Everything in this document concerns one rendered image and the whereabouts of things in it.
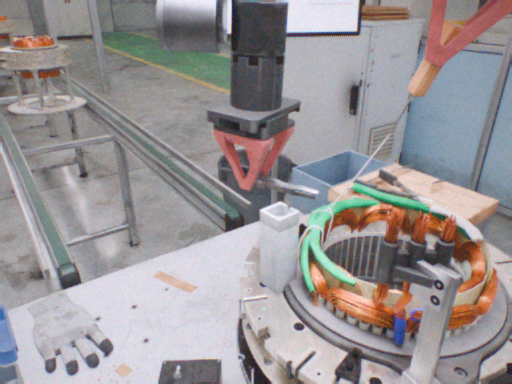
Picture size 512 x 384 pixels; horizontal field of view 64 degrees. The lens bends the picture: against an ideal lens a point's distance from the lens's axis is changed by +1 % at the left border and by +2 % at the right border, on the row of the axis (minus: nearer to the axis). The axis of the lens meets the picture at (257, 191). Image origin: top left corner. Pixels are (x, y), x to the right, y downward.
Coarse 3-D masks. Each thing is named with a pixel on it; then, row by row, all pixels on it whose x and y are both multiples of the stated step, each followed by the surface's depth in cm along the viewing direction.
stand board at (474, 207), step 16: (368, 176) 76; (400, 176) 76; (416, 176) 76; (336, 192) 70; (416, 192) 70; (448, 192) 70; (464, 192) 70; (448, 208) 65; (464, 208) 65; (480, 208) 65; (496, 208) 68
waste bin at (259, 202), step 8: (224, 200) 219; (232, 200) 212; (248, 200) 207; (256, 200) 207; (264, 200) 208; (280, 200) 216; (240, 208) 211; (256, 208) 210; (248, 216) 212; (256, 216) 212; (248, 224) 215
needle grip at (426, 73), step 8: (448, 24) 32; (456, 24) 32; (448, 32) 32; (456, 32) 32; (448, 40) 32; (424, 64) 34; (432, 64) 34; (416, 72) 35; (424, 72) 34; (432, 72) 34; (416, 80) 35; (424, 80) 34; (432, 80) 34; (408, 88) 35; (416, 88) 35; (424, 88) 35
